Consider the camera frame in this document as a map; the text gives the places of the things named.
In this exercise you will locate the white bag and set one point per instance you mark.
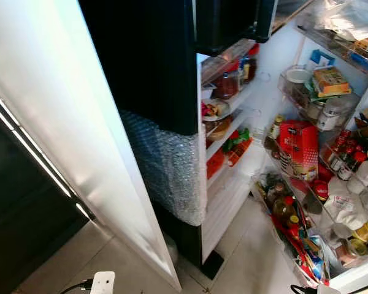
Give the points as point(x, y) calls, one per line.
point(345, 205)

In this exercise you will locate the red sauce jar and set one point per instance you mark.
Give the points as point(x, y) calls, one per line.
point(226, 87)

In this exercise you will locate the black glossy appliance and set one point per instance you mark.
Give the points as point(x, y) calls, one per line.
point(24, 220)

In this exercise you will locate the small red-capped sauce bottle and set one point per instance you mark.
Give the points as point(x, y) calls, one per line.
point(348, 156)

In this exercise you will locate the jar with yellow lid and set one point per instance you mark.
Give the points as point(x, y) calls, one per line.
point(366, 231)

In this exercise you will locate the clear glass jar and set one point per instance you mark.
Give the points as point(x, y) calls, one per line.
point(336, 113)

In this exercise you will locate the yellow orange box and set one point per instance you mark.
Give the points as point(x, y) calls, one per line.
point(330, 81)

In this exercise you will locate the white plastic bottle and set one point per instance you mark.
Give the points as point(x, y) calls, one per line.
point(365, 174)

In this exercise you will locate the red carton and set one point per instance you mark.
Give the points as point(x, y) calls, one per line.
point(298, 150)

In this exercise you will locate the brown bowl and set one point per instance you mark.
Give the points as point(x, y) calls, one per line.
point(221, 128)

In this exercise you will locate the clear plastic bag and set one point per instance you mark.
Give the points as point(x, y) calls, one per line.
point(349, 17)

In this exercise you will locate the bottle with yellow cap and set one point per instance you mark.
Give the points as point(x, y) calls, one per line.
point(274, 138)

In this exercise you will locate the green and red packet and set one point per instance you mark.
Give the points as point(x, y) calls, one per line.
point(238, 146)

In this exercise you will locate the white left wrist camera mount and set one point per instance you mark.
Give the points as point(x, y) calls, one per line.
point(103, 283)

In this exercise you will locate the bubble wrap sheet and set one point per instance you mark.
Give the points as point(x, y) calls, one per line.
point(168, 171)

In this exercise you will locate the amber bottle with red cap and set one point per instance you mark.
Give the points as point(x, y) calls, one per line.
point(284, 210)

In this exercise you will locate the blue and red packet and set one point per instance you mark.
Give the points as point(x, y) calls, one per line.
point(313, 260)

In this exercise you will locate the white fridge door with bins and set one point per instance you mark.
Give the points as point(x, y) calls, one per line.
point(276, 92)

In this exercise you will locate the orange packet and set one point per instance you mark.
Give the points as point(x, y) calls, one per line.
point(215, 165)

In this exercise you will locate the blue clip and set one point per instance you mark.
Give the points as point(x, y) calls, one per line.
point(322, 58)

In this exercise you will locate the pink packet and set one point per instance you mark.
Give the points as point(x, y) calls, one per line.
point(207, 110)

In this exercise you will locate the black fridge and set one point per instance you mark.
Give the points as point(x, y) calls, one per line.
point(147, 61)

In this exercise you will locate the white lidded cup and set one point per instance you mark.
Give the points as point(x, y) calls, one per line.
point(298, 75)

